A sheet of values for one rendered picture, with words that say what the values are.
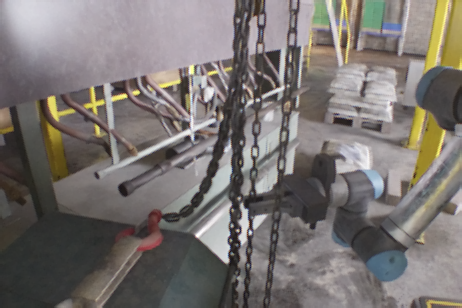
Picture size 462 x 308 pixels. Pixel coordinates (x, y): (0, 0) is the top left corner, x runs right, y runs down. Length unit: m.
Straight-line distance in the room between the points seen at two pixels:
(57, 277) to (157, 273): 0.15
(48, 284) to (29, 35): 0.49
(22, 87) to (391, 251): 0.83
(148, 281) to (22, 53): 0.52
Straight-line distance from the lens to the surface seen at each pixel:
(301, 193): 0.67
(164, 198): 1.16
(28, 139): 0.80
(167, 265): 0.53
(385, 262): 0.70
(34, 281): 0.56
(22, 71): 0.77
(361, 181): 0.75
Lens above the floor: 1.20
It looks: 24 degrees down
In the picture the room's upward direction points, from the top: 1 degrees clockwise
